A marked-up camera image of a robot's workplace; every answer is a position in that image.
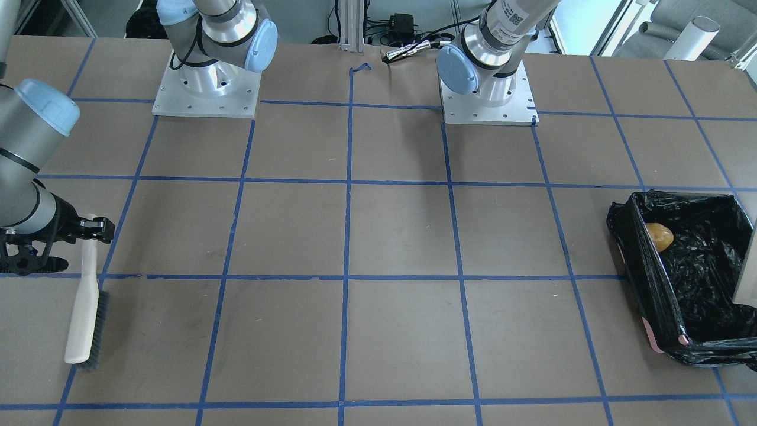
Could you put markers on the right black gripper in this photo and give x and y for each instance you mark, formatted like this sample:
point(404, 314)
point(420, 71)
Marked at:
point(61, 222)

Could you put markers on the aluminium frame post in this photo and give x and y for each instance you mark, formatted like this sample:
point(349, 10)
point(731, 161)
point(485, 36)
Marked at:
point(351, 25)

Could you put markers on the beige plastic dustpan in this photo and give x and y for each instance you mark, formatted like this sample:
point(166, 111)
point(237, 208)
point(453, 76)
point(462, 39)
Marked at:
point(745, 292)

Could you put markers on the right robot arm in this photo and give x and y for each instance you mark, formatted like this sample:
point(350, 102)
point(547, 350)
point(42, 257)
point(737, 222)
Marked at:
point(36, 118)

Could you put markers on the white hand brush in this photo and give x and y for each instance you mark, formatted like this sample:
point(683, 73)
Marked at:
point(87, 322)

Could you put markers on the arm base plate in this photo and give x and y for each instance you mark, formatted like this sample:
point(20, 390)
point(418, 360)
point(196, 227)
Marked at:
point(498, 101)
point(219, 90)

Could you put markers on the yellow toy potato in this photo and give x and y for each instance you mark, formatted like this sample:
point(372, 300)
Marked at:
point(661, 236)

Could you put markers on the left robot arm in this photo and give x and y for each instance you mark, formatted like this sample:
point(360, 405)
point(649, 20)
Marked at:
point(483, 61)

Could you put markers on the black lined trash bin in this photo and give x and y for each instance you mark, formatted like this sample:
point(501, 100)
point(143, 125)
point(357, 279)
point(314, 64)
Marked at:
point(684, 294)

